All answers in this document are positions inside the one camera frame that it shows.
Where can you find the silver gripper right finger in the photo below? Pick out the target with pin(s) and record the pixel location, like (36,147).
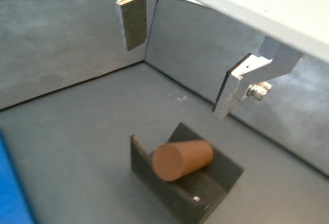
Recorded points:
(246,78)

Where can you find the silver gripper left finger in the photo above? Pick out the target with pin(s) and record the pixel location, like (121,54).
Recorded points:
(132,17)

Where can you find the brown cylinder peg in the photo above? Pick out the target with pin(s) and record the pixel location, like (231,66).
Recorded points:
(175,159)

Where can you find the blue shape sorting block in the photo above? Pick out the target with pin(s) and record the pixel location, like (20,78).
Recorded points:
(15,211)

